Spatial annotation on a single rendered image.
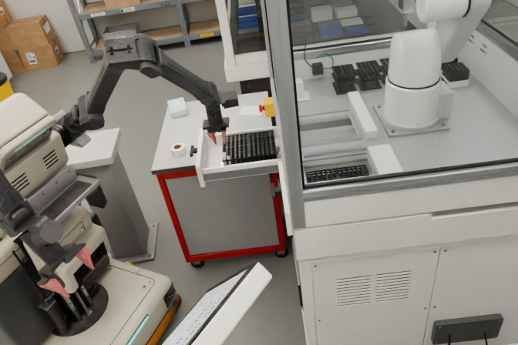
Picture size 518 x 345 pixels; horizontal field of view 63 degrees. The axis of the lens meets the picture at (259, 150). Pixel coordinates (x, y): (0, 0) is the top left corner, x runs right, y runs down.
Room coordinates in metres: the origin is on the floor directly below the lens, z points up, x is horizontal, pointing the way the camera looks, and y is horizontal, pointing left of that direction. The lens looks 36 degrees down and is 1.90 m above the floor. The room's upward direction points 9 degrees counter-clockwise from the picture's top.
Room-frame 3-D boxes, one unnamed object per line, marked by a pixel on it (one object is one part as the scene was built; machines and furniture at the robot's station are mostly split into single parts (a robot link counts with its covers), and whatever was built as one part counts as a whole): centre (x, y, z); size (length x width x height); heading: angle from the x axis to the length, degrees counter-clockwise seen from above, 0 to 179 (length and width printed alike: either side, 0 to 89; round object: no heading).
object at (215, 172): (1.46, 0.03, 0.86); 0.40 x 0.26 x 0.06; 87
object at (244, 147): (1.46, 0.04, 0.87); 0.22 x 0.18 x 0.06; 87
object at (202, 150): (1.47, 0.24, 0.87); 0.29 x 0.02 x 0.11; 177
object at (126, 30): (5.26, 1.45, 0.22); 0.40 x 0.30 x 0.17; 91
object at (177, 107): (2.10, 0.41, 0.78); 0.15 x 0.10 x 0.04; 12
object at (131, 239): (1.88, 0.87, 0.38); 0.30 x 0.30 x 0.76; 1
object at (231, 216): (1.88, 0.20, 0.38); 0.62 x 0.58 x 0.76; 177
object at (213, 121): (1.42, 0.15, 1.08); 0.10 x 0.07 x 0.07; 86
